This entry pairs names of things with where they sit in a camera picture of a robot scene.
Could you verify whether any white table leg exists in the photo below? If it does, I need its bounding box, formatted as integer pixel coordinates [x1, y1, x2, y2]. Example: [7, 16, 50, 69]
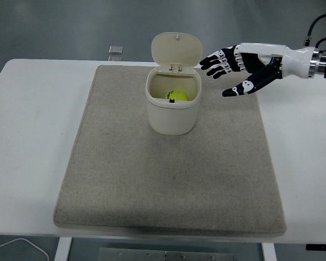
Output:
[55, 237, 73, 261]
[261, 243, 278, 261]

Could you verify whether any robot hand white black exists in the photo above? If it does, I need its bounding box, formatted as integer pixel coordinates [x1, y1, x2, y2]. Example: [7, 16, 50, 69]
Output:
[199, 42, 315, 98]

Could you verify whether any cream lidded plastic bin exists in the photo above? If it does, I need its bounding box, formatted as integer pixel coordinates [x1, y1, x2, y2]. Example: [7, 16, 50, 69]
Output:
[146, 32, 203, 136]

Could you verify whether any yellow-green tennis ball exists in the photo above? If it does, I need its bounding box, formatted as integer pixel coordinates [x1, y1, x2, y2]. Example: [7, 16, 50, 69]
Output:
[166, 90, 189, 102]

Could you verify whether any white cable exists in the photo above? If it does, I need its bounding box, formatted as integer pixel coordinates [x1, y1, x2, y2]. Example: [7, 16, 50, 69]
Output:
[0, 238, 49, 261]

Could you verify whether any beige fabric table mat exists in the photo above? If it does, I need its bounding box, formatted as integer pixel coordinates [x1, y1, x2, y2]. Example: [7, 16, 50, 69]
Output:
[52, 64, 287, 237]

